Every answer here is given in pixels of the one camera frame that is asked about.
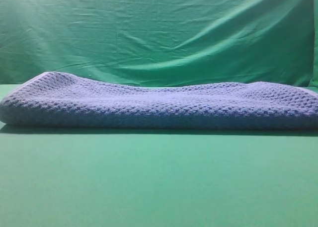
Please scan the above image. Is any blue waffle-weave towel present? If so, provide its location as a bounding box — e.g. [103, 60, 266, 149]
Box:
[0, 72, 318, 130]

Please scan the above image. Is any green backdrop cloth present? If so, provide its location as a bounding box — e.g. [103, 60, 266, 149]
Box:
[0, 0, 318, 86]

